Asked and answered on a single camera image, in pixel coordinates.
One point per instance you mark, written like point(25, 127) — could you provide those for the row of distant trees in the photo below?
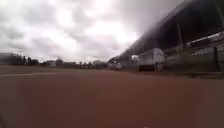
point(40, 61)

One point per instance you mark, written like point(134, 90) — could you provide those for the reddish brown running track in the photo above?
point(100, 103)

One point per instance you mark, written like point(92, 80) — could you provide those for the strip of grass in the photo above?
point(40, 69)

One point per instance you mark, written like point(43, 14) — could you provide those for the large grandstand building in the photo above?
point(193, 30)

